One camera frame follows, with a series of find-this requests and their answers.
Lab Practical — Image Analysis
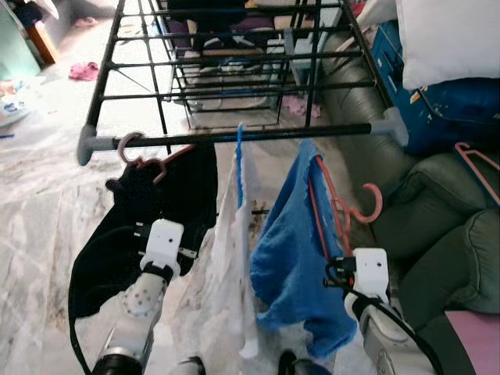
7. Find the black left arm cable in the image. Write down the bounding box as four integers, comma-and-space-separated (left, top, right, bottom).
69, 223, 153, 375

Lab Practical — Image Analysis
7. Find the blue garment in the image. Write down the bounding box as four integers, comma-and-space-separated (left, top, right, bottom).
250, 139, 360, 359

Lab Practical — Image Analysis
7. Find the dark pink crumpled cloth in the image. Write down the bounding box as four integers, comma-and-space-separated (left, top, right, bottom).
69, 61, 100, 82

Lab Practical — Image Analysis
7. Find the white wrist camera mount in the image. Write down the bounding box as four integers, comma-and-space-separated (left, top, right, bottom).
141, 219, 186, 276
352, 248, 390, 302

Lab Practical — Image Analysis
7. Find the red plastic hanger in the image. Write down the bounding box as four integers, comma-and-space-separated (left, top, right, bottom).
309, 156, 384, 259

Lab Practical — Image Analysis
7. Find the grey left robot leg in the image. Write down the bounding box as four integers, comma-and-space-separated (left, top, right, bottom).
168, 355, 205, 375

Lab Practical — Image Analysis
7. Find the black garment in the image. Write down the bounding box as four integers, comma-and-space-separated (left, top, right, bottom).
69, 145, 220, 317

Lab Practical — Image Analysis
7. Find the green plastic bin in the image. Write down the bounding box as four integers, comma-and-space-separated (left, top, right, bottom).
0, 0, 40, 79

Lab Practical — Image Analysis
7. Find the thin pink wire hanger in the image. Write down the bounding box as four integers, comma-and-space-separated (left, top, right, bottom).
455, 142, 500, 205

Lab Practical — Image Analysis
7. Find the dark blue storage box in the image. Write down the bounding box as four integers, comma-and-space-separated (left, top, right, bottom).
371, 20, 500, 157

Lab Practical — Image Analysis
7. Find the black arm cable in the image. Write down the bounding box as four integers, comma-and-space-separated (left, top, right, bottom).
69, 223, 153, 375
324, 256, 427, 375

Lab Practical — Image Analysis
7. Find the black metal drying rack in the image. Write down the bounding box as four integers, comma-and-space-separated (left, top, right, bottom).
77, 0, 409, 166

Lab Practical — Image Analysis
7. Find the dark green sofa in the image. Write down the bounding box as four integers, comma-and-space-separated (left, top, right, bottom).
320, 35, 500, 375

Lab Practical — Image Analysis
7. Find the grey right robot leg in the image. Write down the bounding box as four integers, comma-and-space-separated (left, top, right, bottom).
277, 350, 333, 375

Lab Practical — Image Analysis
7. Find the pale pink small cloth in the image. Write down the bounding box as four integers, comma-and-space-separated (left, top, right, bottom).
281, 94, 321, 120

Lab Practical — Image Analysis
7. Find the brown wooden cabinet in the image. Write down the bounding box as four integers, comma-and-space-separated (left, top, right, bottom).
23, 20, 59, 65

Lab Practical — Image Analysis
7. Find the pink sofa cushion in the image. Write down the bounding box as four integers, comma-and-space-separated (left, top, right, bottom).
445, 311, 500, 375

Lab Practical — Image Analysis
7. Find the blue plastic hanger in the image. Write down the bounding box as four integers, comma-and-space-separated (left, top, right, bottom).
234, 123, 247, 208

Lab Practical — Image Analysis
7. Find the pale pink hanger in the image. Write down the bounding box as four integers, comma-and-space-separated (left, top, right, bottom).
117, 131, 196, 184

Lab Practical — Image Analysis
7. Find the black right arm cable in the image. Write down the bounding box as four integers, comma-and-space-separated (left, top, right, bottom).
324, 256, 427, 375

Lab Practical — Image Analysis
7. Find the white garment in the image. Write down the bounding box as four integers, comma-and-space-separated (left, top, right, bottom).
176, 145, 263, 360

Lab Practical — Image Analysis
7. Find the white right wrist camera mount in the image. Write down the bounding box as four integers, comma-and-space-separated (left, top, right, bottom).
352, 248, 390, 302

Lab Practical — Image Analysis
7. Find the grey robot leg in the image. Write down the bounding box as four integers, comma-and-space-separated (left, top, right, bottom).
277, 350, 333, 375
168, 355, 205, 375

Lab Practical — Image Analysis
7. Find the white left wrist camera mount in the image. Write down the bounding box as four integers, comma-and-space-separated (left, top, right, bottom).
141, 219, 186, 276

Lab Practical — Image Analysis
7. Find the printed white plastic bag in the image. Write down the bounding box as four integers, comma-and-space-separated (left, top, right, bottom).
0, 78, 32, 130

